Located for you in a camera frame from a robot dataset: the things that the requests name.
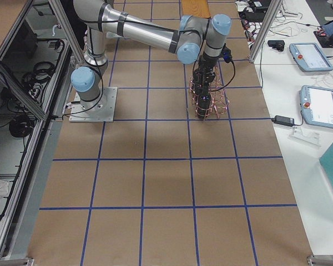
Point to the teach pendant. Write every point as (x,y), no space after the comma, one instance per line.
(310,57)
(317,105)

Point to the upper teach pendant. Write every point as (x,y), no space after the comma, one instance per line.
(310,57)

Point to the clear acrylic stand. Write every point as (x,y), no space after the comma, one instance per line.
(308,138)

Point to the black power adapter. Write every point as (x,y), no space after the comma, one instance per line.
(283,120)

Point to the dark wine bottle left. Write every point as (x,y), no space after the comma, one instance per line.
(203,100)

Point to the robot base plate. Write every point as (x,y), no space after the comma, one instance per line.
(96,111)

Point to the aluminium frame post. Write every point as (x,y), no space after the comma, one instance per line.
(265,26)

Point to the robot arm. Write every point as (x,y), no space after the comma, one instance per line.
(198,40)

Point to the wooden tray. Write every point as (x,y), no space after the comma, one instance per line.
(199,8)

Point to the lower teach pendant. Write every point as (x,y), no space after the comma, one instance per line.
(317,105)

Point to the copper wire bottle basket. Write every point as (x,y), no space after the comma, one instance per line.
(219,102)

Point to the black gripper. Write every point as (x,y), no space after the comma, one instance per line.
(205,65)

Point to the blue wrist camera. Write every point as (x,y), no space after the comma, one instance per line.
(226,54)

